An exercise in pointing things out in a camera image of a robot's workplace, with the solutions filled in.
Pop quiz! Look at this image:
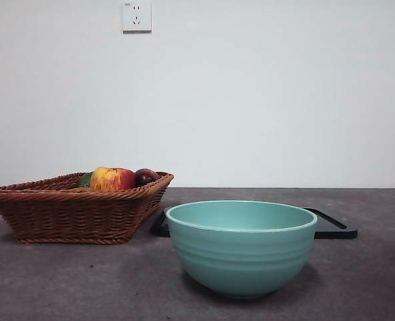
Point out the red yellow apple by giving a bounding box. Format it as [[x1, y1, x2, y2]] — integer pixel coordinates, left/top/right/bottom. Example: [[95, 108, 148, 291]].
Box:
[[89, 166, 136, 191]]

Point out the brown wicker basket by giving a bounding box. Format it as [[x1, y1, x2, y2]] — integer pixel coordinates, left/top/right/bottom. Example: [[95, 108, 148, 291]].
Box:
[[0, 171, 174, 245]]

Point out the black rectangular tray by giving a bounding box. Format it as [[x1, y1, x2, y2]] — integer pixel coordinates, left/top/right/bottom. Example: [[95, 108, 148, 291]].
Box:
[[150, 206, 358, 239]]

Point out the green fruit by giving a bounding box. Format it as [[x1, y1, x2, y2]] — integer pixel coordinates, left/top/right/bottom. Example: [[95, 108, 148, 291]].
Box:
[[76, 171, 94, 188]]

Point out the white wall socket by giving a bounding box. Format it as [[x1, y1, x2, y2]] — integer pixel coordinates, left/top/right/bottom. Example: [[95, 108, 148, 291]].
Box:
[[122, 1, 152, 33]]

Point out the dark red plum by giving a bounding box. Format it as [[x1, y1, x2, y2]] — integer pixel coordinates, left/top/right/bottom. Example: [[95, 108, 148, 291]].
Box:
[[133, 168, 160, 188]]

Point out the teal ceramic bowl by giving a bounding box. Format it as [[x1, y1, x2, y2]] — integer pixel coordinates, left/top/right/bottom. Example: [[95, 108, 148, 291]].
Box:
[[165, 199, 318, 300]]

